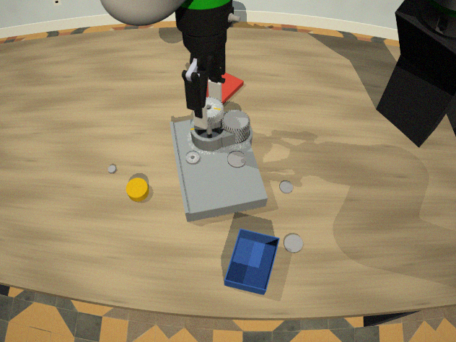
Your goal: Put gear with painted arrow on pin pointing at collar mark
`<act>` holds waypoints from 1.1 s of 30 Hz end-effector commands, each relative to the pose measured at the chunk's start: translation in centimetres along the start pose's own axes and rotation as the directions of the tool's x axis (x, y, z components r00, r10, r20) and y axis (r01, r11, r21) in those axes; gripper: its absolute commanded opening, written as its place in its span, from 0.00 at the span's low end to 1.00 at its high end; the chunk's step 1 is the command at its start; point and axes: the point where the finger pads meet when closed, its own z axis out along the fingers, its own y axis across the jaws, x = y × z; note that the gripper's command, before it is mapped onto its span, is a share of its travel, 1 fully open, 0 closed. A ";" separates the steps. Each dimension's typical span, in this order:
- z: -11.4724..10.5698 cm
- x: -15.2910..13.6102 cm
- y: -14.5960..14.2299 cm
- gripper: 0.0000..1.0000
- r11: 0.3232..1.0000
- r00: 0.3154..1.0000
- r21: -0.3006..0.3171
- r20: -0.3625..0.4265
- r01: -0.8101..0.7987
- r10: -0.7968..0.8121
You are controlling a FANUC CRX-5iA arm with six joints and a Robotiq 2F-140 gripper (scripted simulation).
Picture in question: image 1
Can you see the yellow disc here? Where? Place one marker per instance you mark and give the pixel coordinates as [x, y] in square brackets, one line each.
[137, 189]

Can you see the white gear with yellow arrow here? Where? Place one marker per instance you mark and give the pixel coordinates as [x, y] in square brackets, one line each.
[215, 110]

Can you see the blue open tray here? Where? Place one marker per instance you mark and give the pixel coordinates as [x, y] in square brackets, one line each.
[251, 264]

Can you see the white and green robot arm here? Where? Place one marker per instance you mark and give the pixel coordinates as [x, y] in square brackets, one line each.
[202, 18]

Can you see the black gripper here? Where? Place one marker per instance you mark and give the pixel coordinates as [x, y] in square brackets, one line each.
[207, 63]

